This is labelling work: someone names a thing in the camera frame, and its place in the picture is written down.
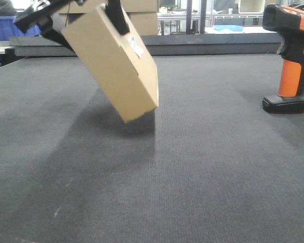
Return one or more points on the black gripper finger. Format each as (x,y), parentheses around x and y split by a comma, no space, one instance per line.
(115,14)
(58,38)

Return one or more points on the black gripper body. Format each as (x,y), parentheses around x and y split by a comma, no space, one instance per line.
(39,13)

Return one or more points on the brown cardboard package box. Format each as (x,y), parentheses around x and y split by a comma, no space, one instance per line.
(130,82)

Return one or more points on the orange black barcode scanner gun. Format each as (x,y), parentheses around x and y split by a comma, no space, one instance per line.
(288,22)

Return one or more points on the large printed cardboard box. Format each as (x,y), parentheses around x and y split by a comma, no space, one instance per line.
(146,23)

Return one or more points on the blue plastic crate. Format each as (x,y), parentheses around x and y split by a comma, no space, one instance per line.
(9,29)

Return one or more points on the dark bag in crate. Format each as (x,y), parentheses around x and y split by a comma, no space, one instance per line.
(7,8)

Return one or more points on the white barcode label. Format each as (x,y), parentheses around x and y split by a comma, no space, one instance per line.
(137,49)

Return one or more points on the light blue tray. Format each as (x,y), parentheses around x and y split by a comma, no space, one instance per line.
(228,28)

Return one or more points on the dark grey foam mat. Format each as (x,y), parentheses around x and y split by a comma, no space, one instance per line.
(166,45)

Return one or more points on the black vertical post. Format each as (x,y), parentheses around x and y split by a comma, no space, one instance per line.
(188,17)

